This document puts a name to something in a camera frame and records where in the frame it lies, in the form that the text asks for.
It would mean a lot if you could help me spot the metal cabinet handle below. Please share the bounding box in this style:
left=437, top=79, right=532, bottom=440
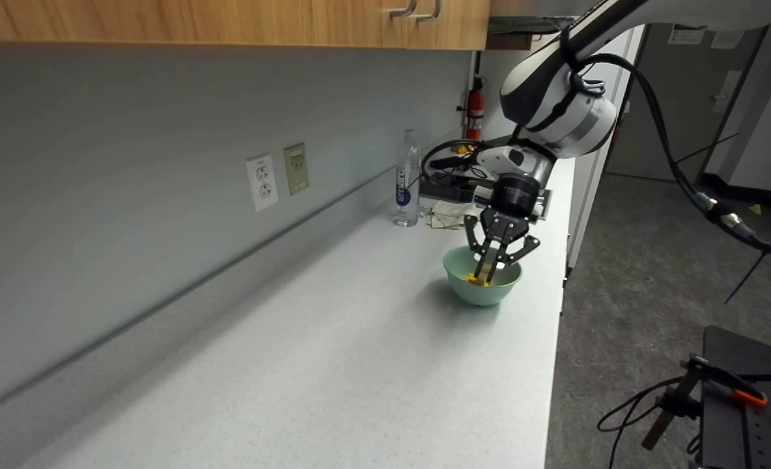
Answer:
left=412, top=0, right=446, bottom=24
left=384, top=0, right=419, bottom=20

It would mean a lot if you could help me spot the wooden spatula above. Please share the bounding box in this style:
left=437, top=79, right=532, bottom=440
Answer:
left=471, top=250, right=504, bottom=286

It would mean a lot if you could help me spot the beige wall plate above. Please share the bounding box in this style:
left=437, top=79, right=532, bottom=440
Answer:
left=281, top=142, right=312, bottom=199

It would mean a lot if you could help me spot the orange handled clamp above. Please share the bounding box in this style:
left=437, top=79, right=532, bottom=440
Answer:
left=681, top=351, right=771, bottom=415

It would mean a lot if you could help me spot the beige crumpled cloth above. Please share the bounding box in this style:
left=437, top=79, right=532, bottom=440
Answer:
left=423, top=199, right=476, bottom=235

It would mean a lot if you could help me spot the white electrical outlet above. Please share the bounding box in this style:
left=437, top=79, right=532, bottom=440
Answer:
left=246, top=151, right=281, bottom=213

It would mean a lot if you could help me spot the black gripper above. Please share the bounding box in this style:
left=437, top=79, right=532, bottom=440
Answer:
left=461, top=169, right=552, bottom=269

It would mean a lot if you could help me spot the mint green bowl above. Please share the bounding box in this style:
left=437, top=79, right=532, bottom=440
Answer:
left=440, top=246, right=527, bottom=311

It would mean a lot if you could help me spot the stainless range hood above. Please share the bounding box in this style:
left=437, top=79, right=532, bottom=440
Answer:
left=487, top=0, right=579, bottom=53

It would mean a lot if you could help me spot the clear plastic water bottle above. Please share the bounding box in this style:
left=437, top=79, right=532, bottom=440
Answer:
left=392, top=127, right=424, bottom=229

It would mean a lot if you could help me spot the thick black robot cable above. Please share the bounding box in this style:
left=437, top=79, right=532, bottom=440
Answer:
left=575, top=50, right=771, bottom=261

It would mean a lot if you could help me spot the black floor cable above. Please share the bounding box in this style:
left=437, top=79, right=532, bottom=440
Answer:
left=593, top=376, right=707, bottom=469

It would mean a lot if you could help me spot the black clamp bracket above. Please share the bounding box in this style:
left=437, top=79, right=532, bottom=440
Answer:
left=638, top=372, right=708, bottom=453

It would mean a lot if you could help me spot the wooden wall cabinet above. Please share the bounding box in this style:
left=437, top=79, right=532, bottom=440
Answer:
left=0, top=0, right=492, bottom=53

